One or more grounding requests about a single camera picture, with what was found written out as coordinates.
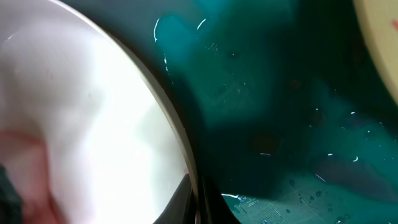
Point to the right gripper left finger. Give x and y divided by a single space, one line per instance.
181 207

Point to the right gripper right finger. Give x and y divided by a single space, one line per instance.
213 208

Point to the white plate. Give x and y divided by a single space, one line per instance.
88 135

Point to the teal serving tray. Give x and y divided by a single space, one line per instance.
283 107

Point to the green plate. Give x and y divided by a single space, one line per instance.
378 23

